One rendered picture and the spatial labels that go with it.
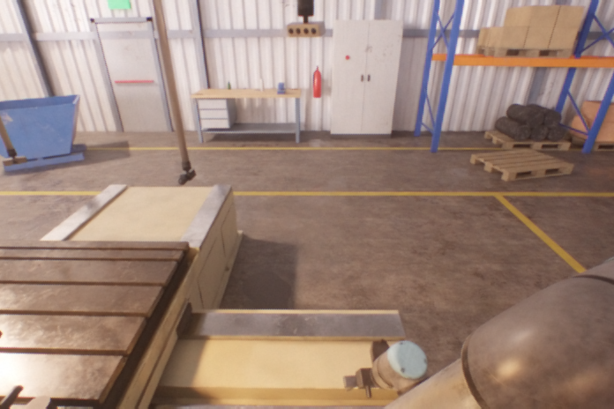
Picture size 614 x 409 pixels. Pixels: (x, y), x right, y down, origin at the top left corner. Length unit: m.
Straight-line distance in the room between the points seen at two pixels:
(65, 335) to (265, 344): 0.73
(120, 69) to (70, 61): 1.06
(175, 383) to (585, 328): 1.35
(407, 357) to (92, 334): 1.01
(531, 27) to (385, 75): 2.33
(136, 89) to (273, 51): 2.95
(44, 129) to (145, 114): 2.14
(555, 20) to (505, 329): 6.60
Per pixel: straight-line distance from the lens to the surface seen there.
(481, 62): 6.22
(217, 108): 6.49
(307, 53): 7.00
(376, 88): 6.59
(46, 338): 1.44
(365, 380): 1.07
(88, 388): 1.22
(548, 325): 0.39
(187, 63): 7.46
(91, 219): 3.14
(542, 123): 7.35
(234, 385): 1.44
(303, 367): 1.45
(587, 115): 8.18
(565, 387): 0.39
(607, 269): 0.47
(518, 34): 6.60
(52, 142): 6.58
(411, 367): 0.90
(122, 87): 8.00
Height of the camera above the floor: 1.89
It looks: 28 degrees down
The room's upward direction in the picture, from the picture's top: straight up
